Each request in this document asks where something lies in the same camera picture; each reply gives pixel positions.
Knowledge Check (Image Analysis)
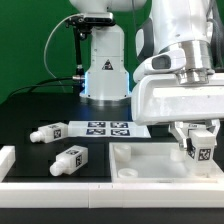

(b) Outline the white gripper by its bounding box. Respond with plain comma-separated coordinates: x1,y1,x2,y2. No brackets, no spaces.
131,49,224,151

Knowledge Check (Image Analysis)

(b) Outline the white square tabletop tray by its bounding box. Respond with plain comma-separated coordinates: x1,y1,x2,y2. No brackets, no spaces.
109,142,224,183

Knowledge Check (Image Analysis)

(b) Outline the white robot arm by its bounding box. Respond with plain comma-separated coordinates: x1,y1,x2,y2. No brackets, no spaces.
69,0,224,148

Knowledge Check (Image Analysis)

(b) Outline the white fiducial marker sheet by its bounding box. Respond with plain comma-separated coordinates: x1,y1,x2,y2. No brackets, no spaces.
68,121,151,138

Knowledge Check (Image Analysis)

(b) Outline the white U-shaped obstacle fence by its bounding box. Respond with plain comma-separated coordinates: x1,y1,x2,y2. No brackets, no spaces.
0,146,224,208

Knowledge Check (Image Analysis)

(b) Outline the black camera on stand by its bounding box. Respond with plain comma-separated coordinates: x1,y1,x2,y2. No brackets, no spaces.
65,12,116,81

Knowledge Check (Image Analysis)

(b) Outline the black cable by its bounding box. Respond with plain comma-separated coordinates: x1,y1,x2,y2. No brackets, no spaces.
8,14,84,99

